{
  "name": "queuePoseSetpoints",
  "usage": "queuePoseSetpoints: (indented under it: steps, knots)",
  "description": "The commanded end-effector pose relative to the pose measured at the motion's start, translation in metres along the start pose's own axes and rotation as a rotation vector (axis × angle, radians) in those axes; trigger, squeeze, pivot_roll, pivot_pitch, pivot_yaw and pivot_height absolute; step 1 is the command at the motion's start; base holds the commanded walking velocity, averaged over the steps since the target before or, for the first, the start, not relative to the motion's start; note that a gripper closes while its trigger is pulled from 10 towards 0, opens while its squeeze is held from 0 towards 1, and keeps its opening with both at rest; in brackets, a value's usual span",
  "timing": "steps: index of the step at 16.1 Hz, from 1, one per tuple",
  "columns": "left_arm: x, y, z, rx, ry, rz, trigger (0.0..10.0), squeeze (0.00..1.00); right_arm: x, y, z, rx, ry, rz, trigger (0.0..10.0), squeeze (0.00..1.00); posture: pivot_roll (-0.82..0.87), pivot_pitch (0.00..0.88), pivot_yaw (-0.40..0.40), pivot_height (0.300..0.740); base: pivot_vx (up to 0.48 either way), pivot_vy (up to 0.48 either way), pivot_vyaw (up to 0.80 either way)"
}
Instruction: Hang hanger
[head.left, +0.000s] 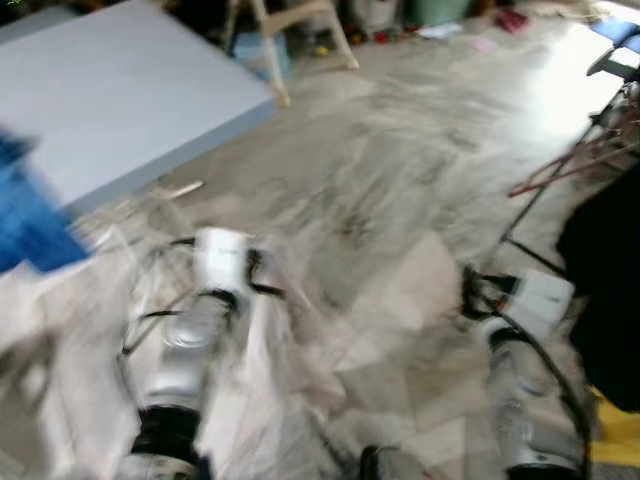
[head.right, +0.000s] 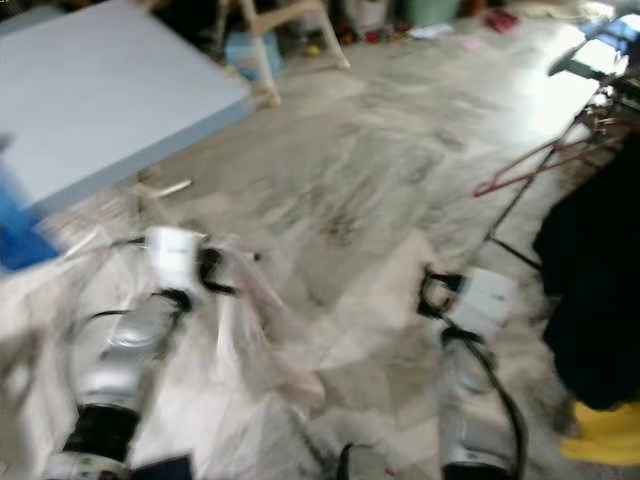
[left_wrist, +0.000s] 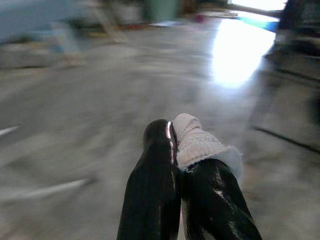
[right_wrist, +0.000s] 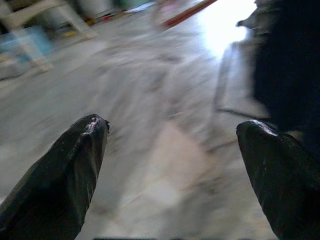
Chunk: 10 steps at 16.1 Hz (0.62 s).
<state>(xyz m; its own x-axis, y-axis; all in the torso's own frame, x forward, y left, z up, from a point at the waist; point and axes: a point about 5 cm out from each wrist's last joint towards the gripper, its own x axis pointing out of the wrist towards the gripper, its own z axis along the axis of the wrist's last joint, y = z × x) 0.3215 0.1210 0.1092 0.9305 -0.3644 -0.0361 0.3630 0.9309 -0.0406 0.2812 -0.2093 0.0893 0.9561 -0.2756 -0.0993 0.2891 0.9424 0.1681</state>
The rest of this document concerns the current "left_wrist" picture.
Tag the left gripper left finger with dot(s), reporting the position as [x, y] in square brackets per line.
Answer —
[152, 190]

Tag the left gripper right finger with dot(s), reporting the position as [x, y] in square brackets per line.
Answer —
[212, 200]

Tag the beige white high chair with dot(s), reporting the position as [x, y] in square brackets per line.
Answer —
[110, 22]

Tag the light blue plastic container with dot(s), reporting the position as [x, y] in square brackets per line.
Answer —
[65, 37]

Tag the green plastic bin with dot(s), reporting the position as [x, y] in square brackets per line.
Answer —
[160, 10]

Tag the blue floor mat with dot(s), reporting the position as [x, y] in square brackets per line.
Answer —
[260, 23]

